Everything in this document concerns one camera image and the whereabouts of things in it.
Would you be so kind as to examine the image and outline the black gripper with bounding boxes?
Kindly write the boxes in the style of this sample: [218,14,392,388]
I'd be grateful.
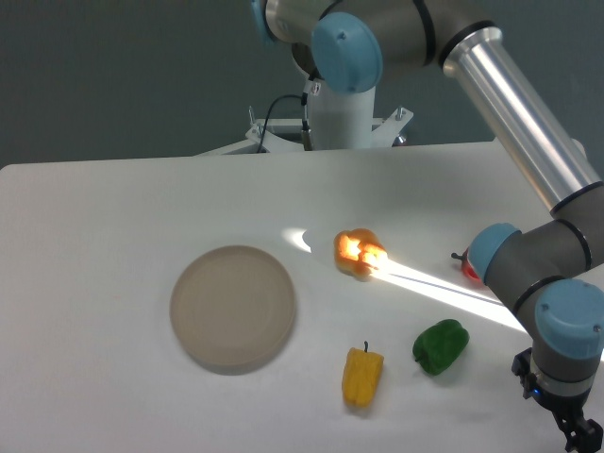
[512,348,603,452]

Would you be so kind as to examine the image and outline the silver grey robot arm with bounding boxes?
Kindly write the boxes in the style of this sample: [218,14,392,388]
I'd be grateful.
[251,1,603,452]

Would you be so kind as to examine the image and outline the green bell pepper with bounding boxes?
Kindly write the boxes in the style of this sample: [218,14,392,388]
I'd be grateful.
[411,319,470,377]

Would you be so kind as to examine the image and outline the red bell pepper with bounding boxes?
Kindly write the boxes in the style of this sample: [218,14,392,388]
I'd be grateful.
[450,248,484,287]

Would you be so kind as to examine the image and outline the yellow bell pepper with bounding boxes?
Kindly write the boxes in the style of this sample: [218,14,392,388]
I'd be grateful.
[342,341,384,409]

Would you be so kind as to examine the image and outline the orange bell pepper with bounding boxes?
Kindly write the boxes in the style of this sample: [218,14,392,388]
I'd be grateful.
[333,228,389,281]

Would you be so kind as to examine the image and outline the beige round plate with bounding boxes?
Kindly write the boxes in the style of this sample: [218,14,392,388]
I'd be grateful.
[169,245,296,375]

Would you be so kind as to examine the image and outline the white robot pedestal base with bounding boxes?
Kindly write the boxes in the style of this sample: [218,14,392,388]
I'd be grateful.
[202,79,414,157]

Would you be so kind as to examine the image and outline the black cable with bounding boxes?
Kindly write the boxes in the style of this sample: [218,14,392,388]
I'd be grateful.
[256,68,322,154]

